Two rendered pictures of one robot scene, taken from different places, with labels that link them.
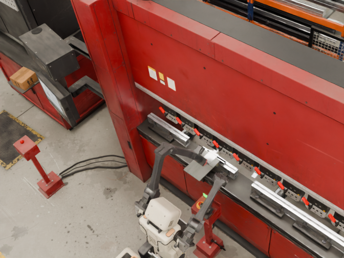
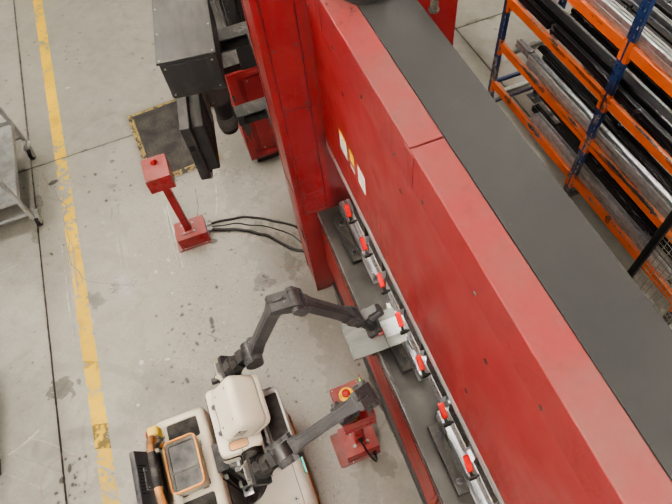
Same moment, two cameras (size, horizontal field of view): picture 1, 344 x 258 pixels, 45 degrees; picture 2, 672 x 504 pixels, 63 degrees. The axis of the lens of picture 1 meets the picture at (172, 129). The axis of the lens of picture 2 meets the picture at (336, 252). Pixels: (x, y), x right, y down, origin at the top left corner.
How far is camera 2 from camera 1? 132 cm
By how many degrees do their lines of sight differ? 17
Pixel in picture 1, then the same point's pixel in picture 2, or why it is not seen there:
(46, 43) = (183, 22)
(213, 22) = (443, 106)
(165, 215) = (233, 418)
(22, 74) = not seen: hidden behind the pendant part
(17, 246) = (110, 302)
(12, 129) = not seen: hidden behind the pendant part
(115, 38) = (296, 56)
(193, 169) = (356, 333)
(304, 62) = (587, 310)
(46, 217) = (165, 278)
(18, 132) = not seen: hidden behind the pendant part
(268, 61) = (500, 264)
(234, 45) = (452, 184)
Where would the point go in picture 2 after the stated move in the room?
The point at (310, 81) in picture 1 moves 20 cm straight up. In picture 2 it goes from (569, 375) to (603, 333)
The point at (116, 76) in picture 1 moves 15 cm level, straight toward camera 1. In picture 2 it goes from (290, 123) to (282, 148)
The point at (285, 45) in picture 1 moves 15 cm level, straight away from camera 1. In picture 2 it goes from (570, 237) to (601, 194)
